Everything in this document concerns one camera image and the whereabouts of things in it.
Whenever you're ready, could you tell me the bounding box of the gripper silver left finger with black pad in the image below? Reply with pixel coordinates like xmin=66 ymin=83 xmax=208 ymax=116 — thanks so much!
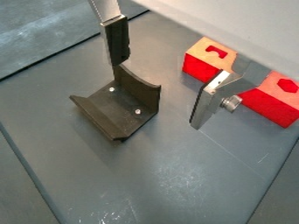
xmin=88 ymin=0 xmax=129 ymax=67

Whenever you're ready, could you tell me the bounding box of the black curved fixture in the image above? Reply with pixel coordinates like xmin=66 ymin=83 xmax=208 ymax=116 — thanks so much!
xmin=69 ymin=65 xmax=161 ymax=141

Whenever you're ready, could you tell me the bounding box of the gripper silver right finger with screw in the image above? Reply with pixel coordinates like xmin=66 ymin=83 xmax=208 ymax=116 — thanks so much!
xmin=189 ymin=55 xmax=270 ymax=130

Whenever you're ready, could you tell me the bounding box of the red peg board block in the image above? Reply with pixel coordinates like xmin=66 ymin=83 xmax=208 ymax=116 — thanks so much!
xmin=181 ymin=38 xmax=299 ymax=129

